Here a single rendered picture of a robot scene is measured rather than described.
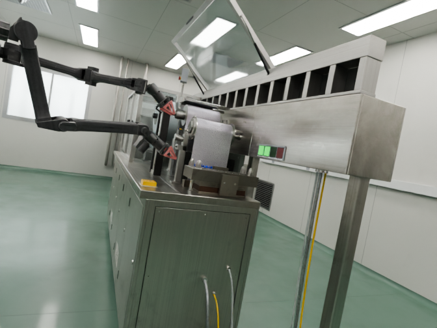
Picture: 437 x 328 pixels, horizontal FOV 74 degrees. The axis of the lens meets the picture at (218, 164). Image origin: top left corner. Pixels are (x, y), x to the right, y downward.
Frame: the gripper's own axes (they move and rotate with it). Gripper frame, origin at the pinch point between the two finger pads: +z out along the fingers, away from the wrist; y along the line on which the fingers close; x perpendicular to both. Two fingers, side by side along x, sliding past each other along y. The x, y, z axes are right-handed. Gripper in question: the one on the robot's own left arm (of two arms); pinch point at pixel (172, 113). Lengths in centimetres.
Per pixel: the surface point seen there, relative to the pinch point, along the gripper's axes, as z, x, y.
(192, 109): 8.7, 16.8, -19.0
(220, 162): 40.2, 2.8, 5.8
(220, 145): 32.2, 9.3, 5.9
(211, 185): 39.5, -13.7, 24.2
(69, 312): 54, -125, -21
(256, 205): 64, -3, 31
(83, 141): -18, -75, -551
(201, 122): 14.5, 9.3, 4.8
